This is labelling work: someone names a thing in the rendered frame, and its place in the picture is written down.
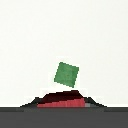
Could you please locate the red cube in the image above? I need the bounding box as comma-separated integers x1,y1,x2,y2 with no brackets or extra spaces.
35,89,92,109

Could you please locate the green cube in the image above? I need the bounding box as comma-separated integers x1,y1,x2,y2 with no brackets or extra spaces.
53,61,80,89

